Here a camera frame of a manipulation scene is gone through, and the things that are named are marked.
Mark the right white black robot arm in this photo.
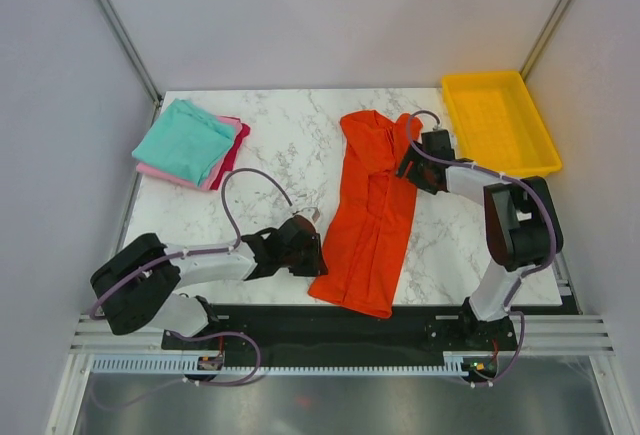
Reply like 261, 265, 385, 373
396, 129, 564, 350

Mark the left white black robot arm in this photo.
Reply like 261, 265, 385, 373
89, 213, 328, 348

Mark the left aluminium frame post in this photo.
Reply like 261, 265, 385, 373
94, 0, 163, 107

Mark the teal folded t-shirt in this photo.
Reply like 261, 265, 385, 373
132, 99, 236, 185

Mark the white slotted cable duct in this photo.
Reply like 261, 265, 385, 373
91, 353, 495, 376

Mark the pink folded t-shirt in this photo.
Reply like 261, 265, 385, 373
135, 114, 245, 191

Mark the yellow plastic tray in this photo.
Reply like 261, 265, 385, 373
441, 71, 563, 178

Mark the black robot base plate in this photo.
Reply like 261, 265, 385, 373
161, 305, 517, 366

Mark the orange t-shirt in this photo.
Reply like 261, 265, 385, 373
308, 110, 422, 319

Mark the crimson folded t-shirt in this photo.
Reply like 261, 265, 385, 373
206, 117, 251, 191

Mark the aluminium frame post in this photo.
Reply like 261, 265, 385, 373
94, 0, 163, 107
520, 0, 575, 81

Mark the aluminium extrusion rail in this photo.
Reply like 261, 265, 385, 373
69, 312, 615, 356

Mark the right aluminium frame post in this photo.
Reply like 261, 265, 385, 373
520, 0, 575, 81

